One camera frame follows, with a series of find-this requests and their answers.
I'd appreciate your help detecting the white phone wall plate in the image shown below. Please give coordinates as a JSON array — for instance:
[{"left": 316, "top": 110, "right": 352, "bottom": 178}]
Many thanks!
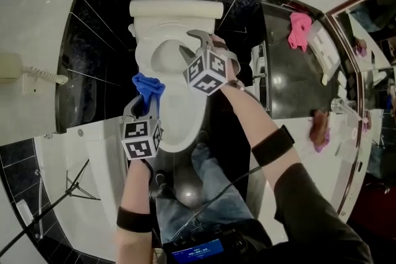
[{"left": 21, "top": 73, "right": 41, "bottom": 96}]

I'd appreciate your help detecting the beige wall telephone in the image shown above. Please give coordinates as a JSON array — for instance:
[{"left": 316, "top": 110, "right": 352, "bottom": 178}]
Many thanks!
[{"left": 0, "top": 51, "right": 69, "bottom": 86}]

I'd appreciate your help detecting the person's right forearm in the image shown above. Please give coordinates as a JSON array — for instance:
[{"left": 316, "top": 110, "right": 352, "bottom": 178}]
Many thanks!
[{"left": 221, "top": 82, "right": 298, "bottom": 171}]

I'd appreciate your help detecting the white bathtub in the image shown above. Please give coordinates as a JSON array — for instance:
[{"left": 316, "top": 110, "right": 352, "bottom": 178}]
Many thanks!
[{"left": 33, "top": 119, "right": 131, "bottom": 257}]

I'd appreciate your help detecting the purple cloth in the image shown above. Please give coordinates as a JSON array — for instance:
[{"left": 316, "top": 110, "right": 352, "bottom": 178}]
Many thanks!
[{"left": 312, "top": 128, "right": 332, "bottom": 154}]

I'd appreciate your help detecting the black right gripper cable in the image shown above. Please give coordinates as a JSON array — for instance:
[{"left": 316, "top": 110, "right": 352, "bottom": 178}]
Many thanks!
[{"left": 160, "top": 163, "right": 267, "bottom": 245}]

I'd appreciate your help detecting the blue cloth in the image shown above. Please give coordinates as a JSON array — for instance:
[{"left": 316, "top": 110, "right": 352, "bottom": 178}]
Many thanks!
[{"left": 132, "top": 72, "right": 166, "bottom": 117}]

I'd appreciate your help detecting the chrome grab bar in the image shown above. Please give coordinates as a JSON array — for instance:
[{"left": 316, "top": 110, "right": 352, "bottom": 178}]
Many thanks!
[{"left": 34, "top": 169, "right": 44, "bottom": 241}]

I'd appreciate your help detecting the black left armband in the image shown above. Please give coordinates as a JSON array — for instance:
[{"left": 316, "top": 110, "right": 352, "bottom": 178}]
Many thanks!
[{"left": 116, "top": 206, "right": 153, "bottom": 234}]

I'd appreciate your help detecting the pink cloth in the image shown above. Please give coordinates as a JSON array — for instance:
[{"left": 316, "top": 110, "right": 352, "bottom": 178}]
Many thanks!
[{"left": 288, "top": 11, "right": 313, "bottom": 53}]

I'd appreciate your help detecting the person's right hand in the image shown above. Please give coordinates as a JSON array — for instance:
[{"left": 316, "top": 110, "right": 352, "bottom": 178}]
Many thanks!
[{"left": 209, "top": 33, "right": 231, "bottom": 56}]

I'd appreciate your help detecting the clear amenity tray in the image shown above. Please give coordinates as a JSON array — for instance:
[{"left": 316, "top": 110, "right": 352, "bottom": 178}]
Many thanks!
[{"left": 306, "top": 20, "right": 343, "bottom": 80}]

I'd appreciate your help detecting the person's right shoe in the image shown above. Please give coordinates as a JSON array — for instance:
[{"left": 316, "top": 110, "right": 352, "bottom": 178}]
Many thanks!
[{"left": 196, "top": 131, "right": 209, "bottom": 149}]

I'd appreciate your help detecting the black light stand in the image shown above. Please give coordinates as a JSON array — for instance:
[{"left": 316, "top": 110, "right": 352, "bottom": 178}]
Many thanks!
[{"left": 0, "top": 159, "right": 101, "bottom": 257}]

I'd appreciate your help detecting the person's dark jacket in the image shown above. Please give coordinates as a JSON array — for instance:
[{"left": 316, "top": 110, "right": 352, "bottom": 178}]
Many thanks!
[{"left": 247, "top": 162, "right": 374, "bottom": 264}]

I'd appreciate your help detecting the chrome toilet paper holder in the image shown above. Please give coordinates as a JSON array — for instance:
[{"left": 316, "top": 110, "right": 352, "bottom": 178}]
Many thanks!
[{"left": 250, "top": 40, "right": 270, "bottom": 112}]

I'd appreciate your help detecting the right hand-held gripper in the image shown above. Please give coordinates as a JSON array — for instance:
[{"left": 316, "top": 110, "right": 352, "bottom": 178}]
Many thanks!
[{"left": 178, "top": 29, "right": 242, "bottom": 97}]

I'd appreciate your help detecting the black recorder with screen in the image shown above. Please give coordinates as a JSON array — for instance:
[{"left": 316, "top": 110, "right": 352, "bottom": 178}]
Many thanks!
[{"left": 162, "top": 228, "right": 245, "bottom": 264}]

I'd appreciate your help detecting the person's left forearm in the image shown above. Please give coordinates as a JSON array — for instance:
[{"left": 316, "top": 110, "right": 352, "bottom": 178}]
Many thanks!
[{"left": 114, "top": 157, "right": 154, "bottom": 264}]

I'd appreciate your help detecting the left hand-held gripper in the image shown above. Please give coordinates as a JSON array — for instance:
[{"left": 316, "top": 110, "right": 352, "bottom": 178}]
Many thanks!
[{"left": 121, "top": 95, "right": 164, "bottom": 161}]

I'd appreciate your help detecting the white wall soap holder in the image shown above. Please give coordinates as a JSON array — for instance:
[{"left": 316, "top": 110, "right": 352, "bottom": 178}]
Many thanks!
[{"left": 15, "top": 199, "right": 32, "bottom": 223}]

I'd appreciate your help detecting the white toilet bowl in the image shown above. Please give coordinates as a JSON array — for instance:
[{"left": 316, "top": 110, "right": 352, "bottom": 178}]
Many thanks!
[{"left": 128, "top": 17, "right": 216, "bottom": 153}]

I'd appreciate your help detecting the black armband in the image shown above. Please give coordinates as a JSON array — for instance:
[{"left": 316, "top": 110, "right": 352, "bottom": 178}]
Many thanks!
[
  {"left": 116, "top": 206, "right": 153, "bottom": 234},
  {"left": 251, "top": 124, "right": 295, "bottom": 167}
]

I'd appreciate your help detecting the black right armband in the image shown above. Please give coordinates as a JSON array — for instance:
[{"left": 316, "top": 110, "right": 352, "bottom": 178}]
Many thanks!
[{"left": 251, "top": 124, "right": 295, "bottom": 167}]

